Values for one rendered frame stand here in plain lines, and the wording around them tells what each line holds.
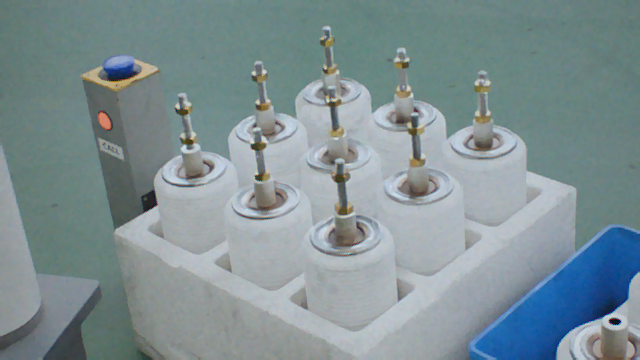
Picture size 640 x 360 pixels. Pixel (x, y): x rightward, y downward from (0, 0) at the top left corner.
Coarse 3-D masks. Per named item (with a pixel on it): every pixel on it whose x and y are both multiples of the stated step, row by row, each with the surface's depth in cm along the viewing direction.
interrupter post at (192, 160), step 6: (186, 150) 133; (192, 150) 133; (198, 150) 133; (186, 156) 133; (192, 156) 133; (198, 156) 134; (186, 162) 134; (192, 162) 134; (198, 162) 134; (186, 168) 134; (192, 168) 134; (198, 168) 134; (186, 174) 135; (192, 174) 134; (198, 174) 134
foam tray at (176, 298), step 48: (528, 192) 140; (144, 240) 137; (480, 240) 131; (528, 240) 133; (144, 288) 140; (192, 288) 132; (240, 288) 127; (288, 288) 126; (432, 288) 124; (480, 288) 129; (528, 288) 137; (144, 336) 145; (192, 336) 137; (240, 336) 129; (288, 336) 122; (336, 336) 118; (384, 336) 118; (432, 336) 124
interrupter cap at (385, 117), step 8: (392, 104) 145; (416, 104) 144; (424, 104) 144; (376, 112) 143; (384, 112) 143; (392, 112) 143; (424, 112) 142; (432, 112) 142; (376, 120) 141; (384, 120) 141; (392, 120) 142; (424, 120) 140; (432, 120) 140; (384, 128) 140; (392, 128) 139; (400, 128) 139
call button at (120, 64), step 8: (112, 56) 146; (120, 56) 146; (128, 56) 145; (104, 64) 144; (112, 64) 144; (120, 64) 143; (128, 64) 144; (112, 72) 143; (120, 72) 143; (128, 72) 144
